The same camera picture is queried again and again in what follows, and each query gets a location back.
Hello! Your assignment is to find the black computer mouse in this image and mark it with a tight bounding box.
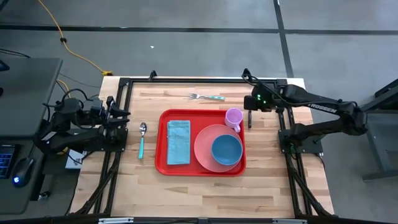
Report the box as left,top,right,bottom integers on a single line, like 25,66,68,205
12,156,35,189

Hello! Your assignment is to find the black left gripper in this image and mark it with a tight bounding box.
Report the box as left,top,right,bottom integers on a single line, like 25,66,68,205
89,96,131,132

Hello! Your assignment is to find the pink plastic mug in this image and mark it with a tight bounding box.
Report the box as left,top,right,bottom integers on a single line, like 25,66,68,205
224,107,244,134

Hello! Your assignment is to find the white printed box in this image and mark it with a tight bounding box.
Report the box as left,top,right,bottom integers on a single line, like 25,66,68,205
64,149,88,170

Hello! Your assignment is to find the grey side desk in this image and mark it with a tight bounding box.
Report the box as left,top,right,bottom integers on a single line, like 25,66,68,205
0,57,63,216

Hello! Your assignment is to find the teal cloth napkin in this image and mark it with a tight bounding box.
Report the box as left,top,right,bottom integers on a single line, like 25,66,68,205
166,119,192,166

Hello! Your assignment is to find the blue plastic bowl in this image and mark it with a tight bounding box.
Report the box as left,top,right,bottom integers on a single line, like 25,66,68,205
211,134,244,167

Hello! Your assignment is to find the orange cable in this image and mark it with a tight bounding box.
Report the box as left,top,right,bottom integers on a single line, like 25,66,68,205
56,78,74,100

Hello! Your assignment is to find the pink plastic plate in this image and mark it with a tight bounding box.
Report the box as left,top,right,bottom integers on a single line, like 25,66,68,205
193,124,244,174

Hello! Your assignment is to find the black backlit keyboard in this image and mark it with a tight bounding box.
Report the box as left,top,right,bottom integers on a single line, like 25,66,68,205
0,143,16,180

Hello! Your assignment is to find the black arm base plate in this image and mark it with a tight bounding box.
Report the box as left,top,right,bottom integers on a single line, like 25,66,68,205
69,127,129,153
277,123,325,154

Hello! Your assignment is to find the yellow extension cable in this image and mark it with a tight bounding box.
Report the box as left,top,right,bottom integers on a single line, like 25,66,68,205
37,0,114,77

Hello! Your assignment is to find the dark metal stand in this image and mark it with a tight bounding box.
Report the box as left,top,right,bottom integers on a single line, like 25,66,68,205
342,77,398,182

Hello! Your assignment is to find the spoon with plain teal handle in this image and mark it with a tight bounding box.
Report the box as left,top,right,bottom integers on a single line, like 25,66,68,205
138,121,148,161

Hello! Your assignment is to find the black aluminium table frame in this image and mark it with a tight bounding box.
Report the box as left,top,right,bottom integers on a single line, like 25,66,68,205
66,70,335,219

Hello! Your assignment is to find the fork with teal patterned handle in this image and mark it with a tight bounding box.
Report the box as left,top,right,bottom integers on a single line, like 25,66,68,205
188,92,226,101

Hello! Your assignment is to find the red plastic tray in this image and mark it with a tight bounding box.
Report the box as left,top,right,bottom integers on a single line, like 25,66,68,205
154,108,248,177

